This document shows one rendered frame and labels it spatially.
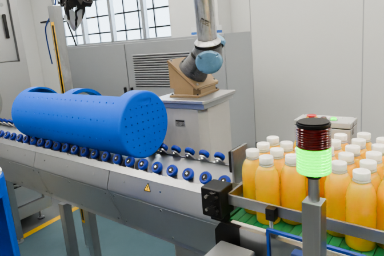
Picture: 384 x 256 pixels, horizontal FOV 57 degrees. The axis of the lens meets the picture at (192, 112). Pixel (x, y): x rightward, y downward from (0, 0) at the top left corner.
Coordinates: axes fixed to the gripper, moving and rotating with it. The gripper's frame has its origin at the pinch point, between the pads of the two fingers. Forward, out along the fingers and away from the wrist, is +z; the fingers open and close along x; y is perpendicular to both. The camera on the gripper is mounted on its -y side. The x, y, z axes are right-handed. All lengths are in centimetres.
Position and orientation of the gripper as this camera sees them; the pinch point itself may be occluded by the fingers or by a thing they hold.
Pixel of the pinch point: (75, 28)
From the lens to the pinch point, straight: 157.3
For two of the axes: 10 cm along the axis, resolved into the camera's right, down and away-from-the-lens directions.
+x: -6.4, 2.4, -7.3
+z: -1.3, 9.0, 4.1
